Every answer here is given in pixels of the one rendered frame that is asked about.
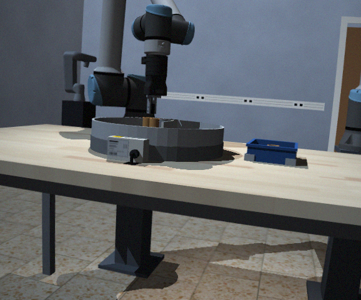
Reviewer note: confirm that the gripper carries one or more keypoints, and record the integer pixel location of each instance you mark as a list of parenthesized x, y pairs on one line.
[(156, 75)]

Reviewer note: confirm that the grey turntable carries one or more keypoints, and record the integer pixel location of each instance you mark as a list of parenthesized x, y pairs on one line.
[(186, 143)]

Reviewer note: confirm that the grey corner guide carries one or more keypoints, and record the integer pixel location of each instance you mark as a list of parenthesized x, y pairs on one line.
[(290, 161), (250, 156)]

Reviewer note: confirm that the blue crate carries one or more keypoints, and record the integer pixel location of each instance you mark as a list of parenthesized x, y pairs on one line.
[(271, 154)]

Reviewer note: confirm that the white control box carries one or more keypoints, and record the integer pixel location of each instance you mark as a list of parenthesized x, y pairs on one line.
[(118, 148)]

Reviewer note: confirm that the black box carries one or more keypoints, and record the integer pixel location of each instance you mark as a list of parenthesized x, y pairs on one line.
[(74, 114)]

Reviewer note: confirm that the grey jointed stand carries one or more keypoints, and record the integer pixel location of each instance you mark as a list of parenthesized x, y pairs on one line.
[(69, 72)]

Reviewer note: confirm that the wooden table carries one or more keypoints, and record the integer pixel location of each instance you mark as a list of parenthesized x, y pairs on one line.
[(74, 162)]

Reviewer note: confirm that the brown door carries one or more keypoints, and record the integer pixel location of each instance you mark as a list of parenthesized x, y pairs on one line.
[(353, 78)]

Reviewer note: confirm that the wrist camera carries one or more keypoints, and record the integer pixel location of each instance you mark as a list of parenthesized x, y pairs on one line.
[(144, 60)]

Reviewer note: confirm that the white wall rail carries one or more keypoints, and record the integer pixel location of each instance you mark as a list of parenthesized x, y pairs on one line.
[(230, 100)]

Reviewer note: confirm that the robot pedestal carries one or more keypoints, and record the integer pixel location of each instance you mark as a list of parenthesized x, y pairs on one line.
[(133, 231), (343, 268)]

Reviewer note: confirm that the white door frame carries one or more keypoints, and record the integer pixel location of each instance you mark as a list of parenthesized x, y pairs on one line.
[(355, 21)]

